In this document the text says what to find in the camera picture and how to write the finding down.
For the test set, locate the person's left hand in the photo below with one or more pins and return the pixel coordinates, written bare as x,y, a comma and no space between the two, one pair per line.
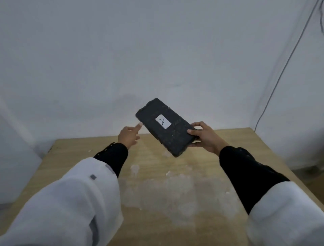
127,136

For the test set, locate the person's right hand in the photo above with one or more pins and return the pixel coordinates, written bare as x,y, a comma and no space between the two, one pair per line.
210,140

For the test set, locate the black block labelled A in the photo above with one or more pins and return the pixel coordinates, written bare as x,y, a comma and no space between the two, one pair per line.
174,136

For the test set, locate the person's right forearm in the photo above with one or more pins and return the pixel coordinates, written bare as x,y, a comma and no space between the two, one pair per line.
253,177

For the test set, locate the person's left forearm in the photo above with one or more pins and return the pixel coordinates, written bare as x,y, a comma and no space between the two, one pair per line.
68,202

